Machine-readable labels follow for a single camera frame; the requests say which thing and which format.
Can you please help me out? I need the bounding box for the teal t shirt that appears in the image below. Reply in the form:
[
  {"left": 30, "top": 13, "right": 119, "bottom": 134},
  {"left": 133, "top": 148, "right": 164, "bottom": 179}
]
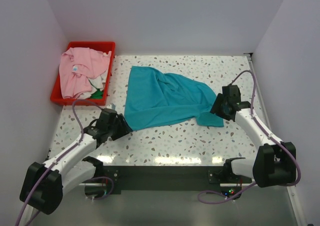
[{"left": 124, "top": 66, "right": 224, "bottom": 131}]

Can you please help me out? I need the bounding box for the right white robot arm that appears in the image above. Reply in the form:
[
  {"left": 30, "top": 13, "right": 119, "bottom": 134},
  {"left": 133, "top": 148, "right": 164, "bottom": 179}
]
[{"left": 211, "top": 85, "right": 300, "bottom": 188}]

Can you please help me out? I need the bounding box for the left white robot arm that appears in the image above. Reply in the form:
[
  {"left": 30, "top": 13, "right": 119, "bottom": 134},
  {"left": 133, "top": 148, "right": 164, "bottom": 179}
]
[{"left": 19, "top": 108, "right": 132, "bottom": 215}]

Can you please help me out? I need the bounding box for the green t shirt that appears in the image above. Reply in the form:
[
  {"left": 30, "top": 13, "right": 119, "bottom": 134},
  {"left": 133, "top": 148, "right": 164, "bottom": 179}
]
[{"left": 90, "top": 90, "right": 104, "bottom": 99}]

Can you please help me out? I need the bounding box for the white t shirt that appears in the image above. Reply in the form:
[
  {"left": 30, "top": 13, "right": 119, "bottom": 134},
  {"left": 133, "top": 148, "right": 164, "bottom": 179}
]
[{"left": 78, "top": 71, "right": 108, "bottom": 99}]

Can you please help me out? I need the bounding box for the pink t shirt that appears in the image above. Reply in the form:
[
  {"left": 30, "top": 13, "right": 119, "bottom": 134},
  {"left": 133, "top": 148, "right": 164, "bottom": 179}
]
[{"left": 59, "top": 47, "right": 112, "bottom": 99}]

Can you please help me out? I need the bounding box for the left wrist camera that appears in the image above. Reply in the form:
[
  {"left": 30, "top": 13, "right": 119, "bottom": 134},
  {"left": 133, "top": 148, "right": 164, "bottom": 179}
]
[{"left": 105, "top": 103, "right": 116, "bottom": 110}]

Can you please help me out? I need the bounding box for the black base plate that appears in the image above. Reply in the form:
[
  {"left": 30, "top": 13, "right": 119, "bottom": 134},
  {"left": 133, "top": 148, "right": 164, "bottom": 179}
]
[{"left": 74, "top": 165, "right": 253, "bottom": 196}]

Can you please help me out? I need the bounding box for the aluminium frame rail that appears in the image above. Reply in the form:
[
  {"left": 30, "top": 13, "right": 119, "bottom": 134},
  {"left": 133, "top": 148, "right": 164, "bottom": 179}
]
[{"left": 243, "top": 53, "right": 307, "bottom": 226}]

